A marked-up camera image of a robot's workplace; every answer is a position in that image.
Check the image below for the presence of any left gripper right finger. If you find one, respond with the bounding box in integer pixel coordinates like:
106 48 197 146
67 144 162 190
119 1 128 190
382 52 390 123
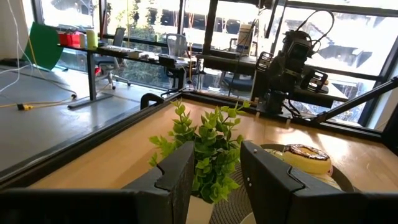
240 140 365 224

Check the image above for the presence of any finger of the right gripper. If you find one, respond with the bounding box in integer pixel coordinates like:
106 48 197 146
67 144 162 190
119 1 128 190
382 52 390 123
256 51 275 73
300 69 329 94

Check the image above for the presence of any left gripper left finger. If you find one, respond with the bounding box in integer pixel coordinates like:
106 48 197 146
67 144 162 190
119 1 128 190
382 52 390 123
123 141 196 224

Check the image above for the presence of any chocolate frosted donut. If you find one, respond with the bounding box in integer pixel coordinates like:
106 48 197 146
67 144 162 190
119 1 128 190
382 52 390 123
281 143 331 175

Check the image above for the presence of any green frosted donut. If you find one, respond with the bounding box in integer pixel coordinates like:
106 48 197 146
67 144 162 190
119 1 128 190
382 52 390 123
264 148 285 158

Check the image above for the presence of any light grey plate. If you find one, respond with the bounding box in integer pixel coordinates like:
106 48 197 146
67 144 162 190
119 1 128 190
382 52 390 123
239 212 257 224

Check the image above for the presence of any dark grey side desk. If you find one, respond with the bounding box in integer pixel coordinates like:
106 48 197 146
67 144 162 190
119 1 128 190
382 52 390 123
195 52 349 108

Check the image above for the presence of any round grey woven placemat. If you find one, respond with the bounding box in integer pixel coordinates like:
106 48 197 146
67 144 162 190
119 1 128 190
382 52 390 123
208 164 254 224

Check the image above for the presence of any green plant in white pot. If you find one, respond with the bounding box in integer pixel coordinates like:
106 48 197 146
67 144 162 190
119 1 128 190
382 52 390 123
148 98 251 224

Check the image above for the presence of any dark grey plate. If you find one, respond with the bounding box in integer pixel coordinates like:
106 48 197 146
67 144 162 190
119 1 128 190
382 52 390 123
260 142 355 193

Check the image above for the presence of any grey mesh office chair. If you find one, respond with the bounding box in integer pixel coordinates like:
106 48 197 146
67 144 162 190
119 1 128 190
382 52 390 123
164 32 189 58

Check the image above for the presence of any long black desk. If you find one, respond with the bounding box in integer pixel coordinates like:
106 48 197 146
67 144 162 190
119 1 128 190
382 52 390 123
57 43 190 110

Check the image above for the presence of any yellow-green cylinder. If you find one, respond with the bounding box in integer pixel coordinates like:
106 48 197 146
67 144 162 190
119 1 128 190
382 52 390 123
86 29 99 50

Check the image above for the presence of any red box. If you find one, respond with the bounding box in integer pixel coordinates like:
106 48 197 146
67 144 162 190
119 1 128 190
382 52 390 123
58 30 82 49

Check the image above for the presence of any green board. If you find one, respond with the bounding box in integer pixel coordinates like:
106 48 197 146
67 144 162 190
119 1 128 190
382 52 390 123
23 21 65 72

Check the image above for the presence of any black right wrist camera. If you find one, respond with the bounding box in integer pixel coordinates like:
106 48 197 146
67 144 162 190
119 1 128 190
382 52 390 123
281 30 313 60

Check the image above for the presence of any black metal table frame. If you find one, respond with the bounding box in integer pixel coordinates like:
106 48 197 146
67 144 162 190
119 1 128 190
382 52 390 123
0 76 398 190

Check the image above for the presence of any black frame clamp handle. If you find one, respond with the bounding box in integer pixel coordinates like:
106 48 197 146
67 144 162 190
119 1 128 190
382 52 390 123
140 92 165 110

